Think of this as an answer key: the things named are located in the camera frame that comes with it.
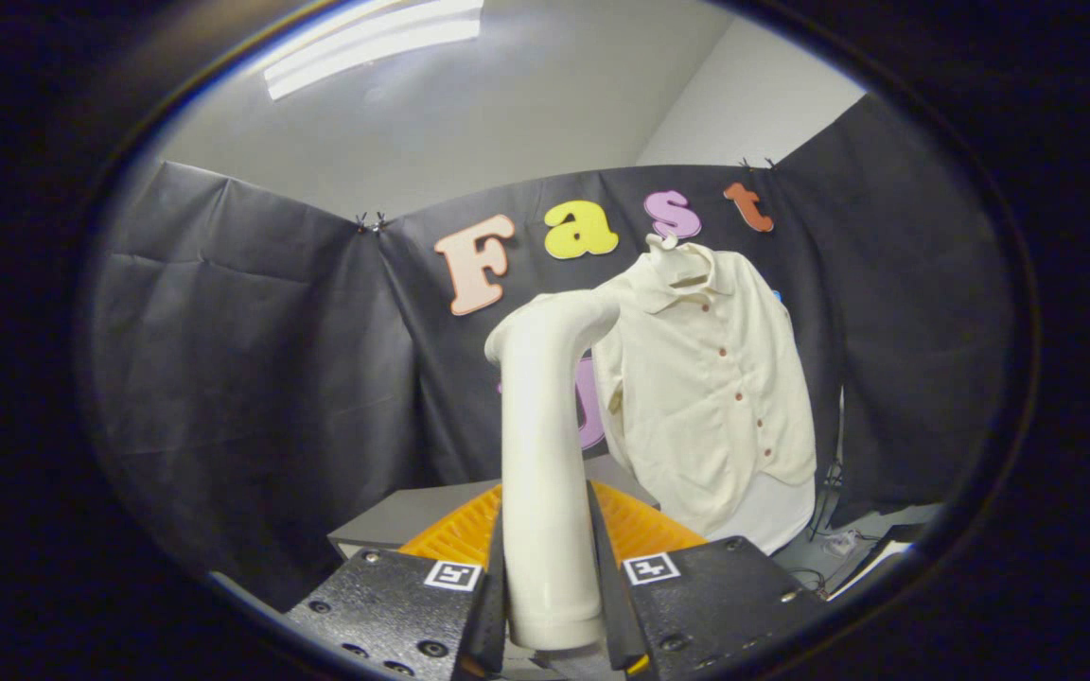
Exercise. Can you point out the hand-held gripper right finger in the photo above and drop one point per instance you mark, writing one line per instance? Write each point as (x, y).
(715, 596)

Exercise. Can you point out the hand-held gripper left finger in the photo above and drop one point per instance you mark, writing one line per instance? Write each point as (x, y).
(384, 601)

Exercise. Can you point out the cream button-up shirt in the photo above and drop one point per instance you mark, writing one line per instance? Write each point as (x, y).
(696, 397)

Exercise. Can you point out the white clothes hanger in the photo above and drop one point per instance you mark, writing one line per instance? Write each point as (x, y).
(687, 265)

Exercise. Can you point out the grey top white cabinet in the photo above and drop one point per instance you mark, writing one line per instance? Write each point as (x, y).
(394, 515)

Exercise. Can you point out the white power strip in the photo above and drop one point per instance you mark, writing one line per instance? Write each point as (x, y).
(840, 543)

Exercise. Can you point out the thin grey pole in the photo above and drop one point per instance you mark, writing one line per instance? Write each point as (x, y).
(838, 426)

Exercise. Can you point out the black backdrop cloth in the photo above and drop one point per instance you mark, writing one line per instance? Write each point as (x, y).
(252, 378)

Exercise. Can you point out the ceiling light panel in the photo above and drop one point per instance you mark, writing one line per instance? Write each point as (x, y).
(375, 47)

